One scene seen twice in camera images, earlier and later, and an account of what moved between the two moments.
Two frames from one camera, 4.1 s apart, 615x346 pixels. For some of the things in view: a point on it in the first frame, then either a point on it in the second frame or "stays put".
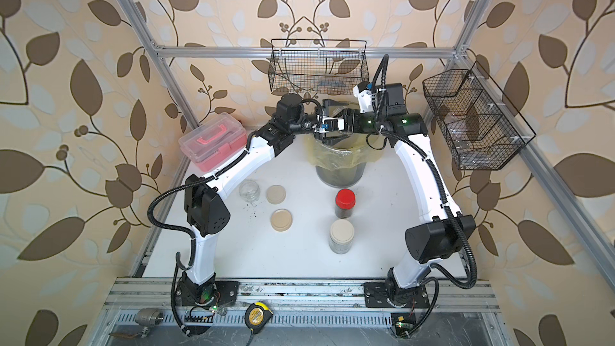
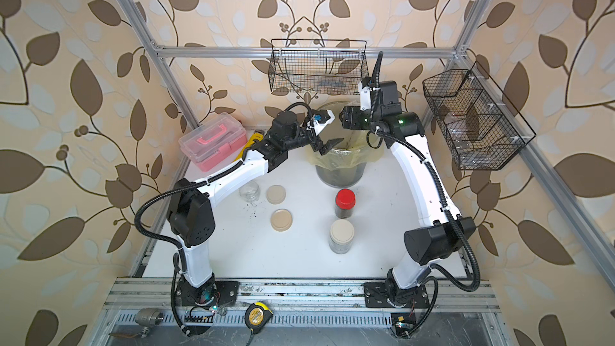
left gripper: x=325 y=102 → x=315 y=144
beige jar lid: x=275 y=194 stays put
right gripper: x=353 y=116 stays put
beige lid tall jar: x=341 y=236 stays put
